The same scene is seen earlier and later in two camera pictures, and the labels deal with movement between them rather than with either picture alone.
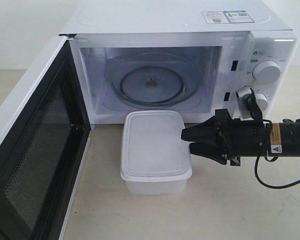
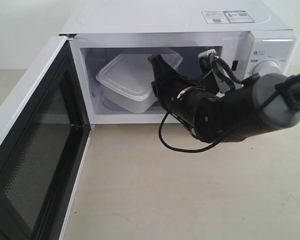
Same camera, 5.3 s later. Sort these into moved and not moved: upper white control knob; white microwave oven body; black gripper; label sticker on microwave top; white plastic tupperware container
Moved: white plastic tupperware container; black gripper
Not moved: label sticker on microwave top; white microwave oven body; upper white control knob
